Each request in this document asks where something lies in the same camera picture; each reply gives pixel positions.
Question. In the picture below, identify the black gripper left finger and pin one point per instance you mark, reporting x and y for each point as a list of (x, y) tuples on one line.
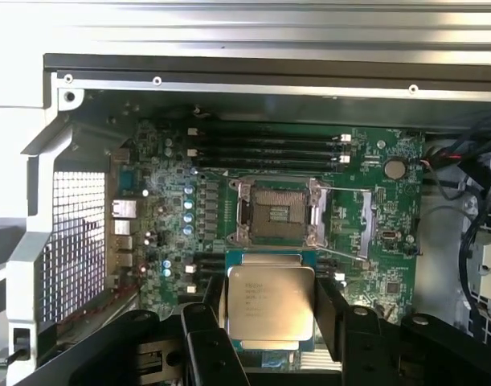
[(205, 350)]

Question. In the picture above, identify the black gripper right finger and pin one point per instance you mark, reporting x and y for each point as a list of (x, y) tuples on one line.
[(361, 346)]

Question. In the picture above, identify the metal CPU socket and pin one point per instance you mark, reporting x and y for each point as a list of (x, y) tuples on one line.
[(279, 211)]

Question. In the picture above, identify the black RAM slot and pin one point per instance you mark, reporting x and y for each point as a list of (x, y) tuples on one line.
[(269, 163), (269, 142), (269, 132), (269, 153)]

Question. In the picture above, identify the silver rear port block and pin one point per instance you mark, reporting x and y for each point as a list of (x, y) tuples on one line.
[(123, 208), (124, 243), (123, 227), (125, 260)]

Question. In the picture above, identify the green motherboard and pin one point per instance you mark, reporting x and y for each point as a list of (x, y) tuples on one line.
[(349, 225)]

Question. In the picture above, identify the white metal drive cage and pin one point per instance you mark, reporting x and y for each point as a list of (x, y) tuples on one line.
[(490, 265)]

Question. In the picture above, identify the silver coin cell battery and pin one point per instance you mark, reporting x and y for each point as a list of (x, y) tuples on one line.
[(394, 168)]

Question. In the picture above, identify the open grey PC case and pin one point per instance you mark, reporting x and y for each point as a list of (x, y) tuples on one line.
[(36, 201)]

